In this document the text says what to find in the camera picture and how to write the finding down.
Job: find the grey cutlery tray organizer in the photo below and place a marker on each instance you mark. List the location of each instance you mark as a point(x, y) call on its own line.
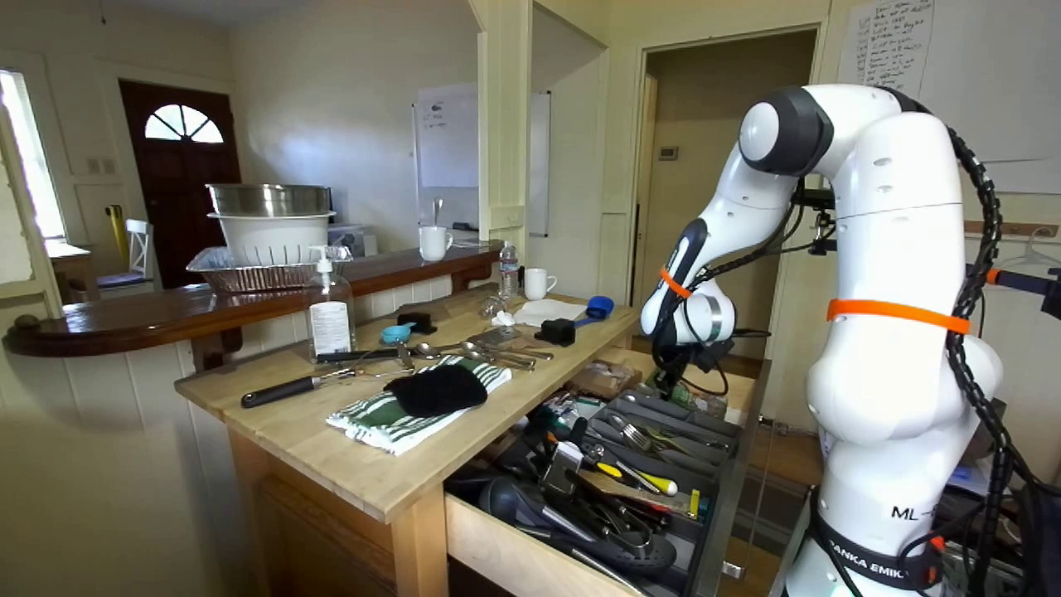
point(663, 438)

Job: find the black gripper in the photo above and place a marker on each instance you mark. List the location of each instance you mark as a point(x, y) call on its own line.
point(670, 358)

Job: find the yellow handled tool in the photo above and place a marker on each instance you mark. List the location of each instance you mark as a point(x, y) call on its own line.
point(637, 480)

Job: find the small blue round object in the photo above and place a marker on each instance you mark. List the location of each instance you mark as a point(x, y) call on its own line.
point(395, 337)

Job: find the blue handled scoop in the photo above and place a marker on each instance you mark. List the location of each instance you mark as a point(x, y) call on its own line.
point(562, 328)

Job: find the dark wooden bar counter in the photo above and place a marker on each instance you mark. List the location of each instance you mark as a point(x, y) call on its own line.
point(198, 308)

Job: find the white ceramic mug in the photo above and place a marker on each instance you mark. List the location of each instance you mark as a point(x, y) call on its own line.
point(540, 283)

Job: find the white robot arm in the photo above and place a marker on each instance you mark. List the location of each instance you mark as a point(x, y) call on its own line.
point(899, 381)

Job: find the dark front door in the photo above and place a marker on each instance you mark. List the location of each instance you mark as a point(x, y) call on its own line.
point(181, 143)

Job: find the white mug on counter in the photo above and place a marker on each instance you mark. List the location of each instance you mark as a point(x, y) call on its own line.
point(431, 242)

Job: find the open wooden kitchen drawer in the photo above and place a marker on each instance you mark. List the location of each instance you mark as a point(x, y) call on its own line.
point(531, 520)

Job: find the hand sanitizer pump bottle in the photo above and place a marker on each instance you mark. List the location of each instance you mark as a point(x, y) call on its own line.
point(329, 320)

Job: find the black handled knife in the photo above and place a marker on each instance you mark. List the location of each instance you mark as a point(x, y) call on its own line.
point(297, 387)

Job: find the black cloth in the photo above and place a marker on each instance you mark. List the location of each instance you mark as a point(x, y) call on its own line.
point(438, 394)

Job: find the green and white towel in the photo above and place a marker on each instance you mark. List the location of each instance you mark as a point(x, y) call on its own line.
point(387, 425)

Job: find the clear plastic water bottle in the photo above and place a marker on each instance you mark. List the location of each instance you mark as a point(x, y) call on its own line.
point(509, 276)

